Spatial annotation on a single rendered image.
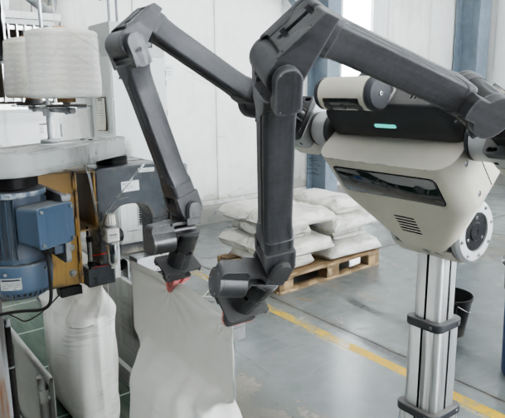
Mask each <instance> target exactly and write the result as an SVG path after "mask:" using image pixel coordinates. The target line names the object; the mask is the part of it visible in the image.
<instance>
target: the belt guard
mask: <svg viewBox="0 0 505 418"><path fill-rule="evenodd" d="M88 139H93V140H88ZM61 142H72V143H63V144H57V145H51V146H46V145H41V144H47V143H32V144H24V145H16V146H8V147H0V179H12V178H22V177H35V176H39V175H43V174H47V173H53V172H57V171H60V170H64V169H67V168H73V167H77V166H81V165H85V164H88V163H94V162H98V161H101V160H105V159H109V158H115V157H119V156H124V155H125V154H126V148H125V137H124V136H101V137H93V138H86V139H84V140H80V139H71V140H62V141H61Z"/></svg>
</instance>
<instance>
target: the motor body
mask: <svg viewBox="0 0 505 418"><path fill-rule="evenodd" d="M45 192H46V187H45V186H44V185H41V184H37V185H36V186H35V187H29V188H23V189H17V190H5V191H0V300H8V301H13V300H22V299H29V298H33V297H36V296H38V295H40V294H43V293H45V292H46V291H47V290H48V289H49V280H48V272H47V265H46V257H45V255H44V254H43V253H42V252H41V250H38V249H37V248H35V247H30V246H26V245H20V244H19V241H18V234H17V218H16V209H17V208H18V207H22V206H25V205H30V204H33V203H38V202H44V201H46V195H43V194H44V193H45Z"/></svg>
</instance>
